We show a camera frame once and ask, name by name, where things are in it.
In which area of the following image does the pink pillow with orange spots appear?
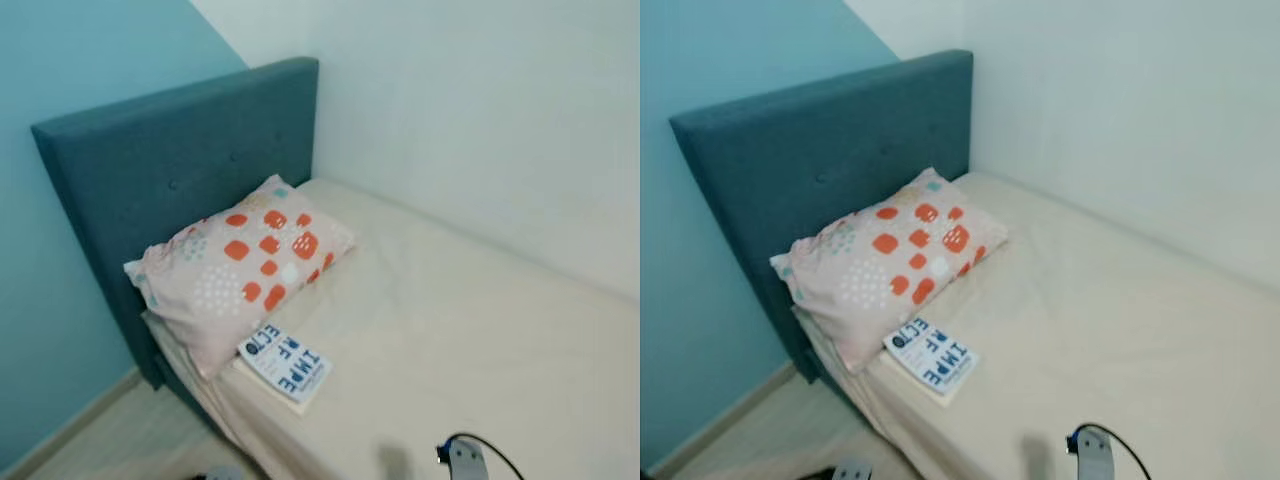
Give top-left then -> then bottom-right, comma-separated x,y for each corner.
770,167 -> 1009,374
123,174 -> 358,379

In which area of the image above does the white book with blue letters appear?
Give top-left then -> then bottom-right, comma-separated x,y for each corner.
883,316 -> 981,401
237,322 -> 335,406

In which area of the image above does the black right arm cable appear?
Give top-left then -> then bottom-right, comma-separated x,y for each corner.
437,432 -> 526,480
1068,422 -> 1153,480

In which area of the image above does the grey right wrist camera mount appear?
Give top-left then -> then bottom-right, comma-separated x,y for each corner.
1068,428 -> 1116,480
437,437 -> 491,480

